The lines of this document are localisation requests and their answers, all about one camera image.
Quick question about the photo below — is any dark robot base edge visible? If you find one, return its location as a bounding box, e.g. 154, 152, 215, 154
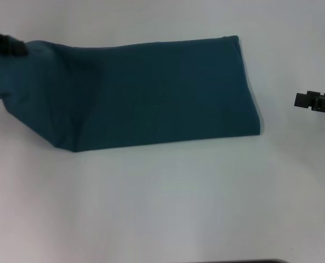
222, 258, 286, 263

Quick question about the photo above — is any teal t-shirt with FREE print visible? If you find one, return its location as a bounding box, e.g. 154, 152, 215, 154
0, 35, 261, 153

